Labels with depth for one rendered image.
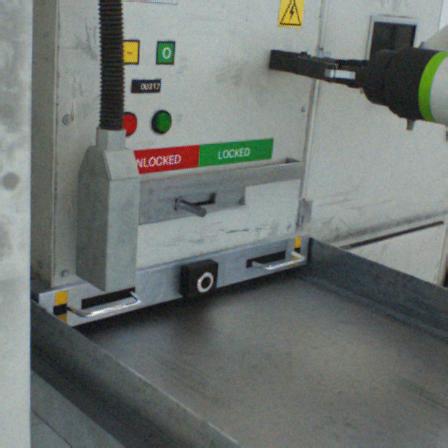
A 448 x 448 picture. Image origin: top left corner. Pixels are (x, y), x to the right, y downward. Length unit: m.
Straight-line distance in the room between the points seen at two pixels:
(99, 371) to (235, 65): 0.50
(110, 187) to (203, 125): 0.26
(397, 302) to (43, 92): 0.65
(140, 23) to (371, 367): 0.56
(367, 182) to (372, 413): 0.82
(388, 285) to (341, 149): 0.41
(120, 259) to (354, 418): 0.34
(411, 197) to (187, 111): 0.88
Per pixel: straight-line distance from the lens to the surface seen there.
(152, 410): 0.80
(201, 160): 1.09
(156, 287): 1.09
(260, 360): 1.01
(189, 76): 1.05
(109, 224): 0.88
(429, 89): 0.94
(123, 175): 0.87
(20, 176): 0.40
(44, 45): 0.95
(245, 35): 1.12
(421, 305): 1.20
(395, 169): 1.73
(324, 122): 1.48
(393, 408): 0.95
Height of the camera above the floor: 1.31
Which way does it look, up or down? 18 degrees down
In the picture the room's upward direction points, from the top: 5 degrees clockwise
